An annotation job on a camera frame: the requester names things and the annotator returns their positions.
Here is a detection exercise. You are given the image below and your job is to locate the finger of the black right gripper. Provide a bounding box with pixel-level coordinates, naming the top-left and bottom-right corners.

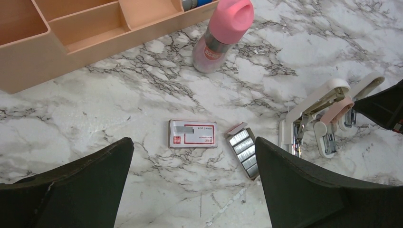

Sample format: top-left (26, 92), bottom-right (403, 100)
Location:
top-left (353, 81), bottom-right (403, 134)

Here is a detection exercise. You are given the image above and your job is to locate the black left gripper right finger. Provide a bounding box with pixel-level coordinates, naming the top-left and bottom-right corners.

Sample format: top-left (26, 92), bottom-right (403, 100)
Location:
top-left (255, 137), bottom-right (403, 228)

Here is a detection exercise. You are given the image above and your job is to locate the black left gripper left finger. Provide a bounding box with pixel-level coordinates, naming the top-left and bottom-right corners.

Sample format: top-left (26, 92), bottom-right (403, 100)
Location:
top-left (0, 137), bottom-right (134, 228)

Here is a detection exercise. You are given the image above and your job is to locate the long white stapler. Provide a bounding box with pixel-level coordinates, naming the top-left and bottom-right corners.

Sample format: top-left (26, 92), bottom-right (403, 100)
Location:
top-left (278, 78), bottom-right (350, 157)

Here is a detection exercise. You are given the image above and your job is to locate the staple box tray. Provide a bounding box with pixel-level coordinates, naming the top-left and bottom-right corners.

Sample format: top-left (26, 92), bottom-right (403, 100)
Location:
top-left (225, 122), bottom-right (259, 180)

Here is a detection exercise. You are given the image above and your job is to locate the red staple box sleeve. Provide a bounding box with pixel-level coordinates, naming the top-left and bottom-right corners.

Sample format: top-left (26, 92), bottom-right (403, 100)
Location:
top-left (168, 120), bottom-right (218, 149)

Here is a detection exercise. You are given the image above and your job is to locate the peach plastic desk organizer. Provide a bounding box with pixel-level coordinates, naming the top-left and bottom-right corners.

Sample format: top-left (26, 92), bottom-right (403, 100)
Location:
top-left (0, 0), bottom-right (218, 94)

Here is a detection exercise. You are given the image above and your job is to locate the pink cap glue bottle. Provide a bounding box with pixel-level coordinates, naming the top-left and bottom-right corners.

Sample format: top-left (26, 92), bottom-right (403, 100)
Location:
top-left (192, 0), bottom-right (254, 73)

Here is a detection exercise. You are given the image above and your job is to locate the blue item in organizer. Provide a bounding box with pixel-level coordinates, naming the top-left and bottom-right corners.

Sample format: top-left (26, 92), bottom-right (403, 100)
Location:
top-left (181, 0), bottom-right (213, 11)

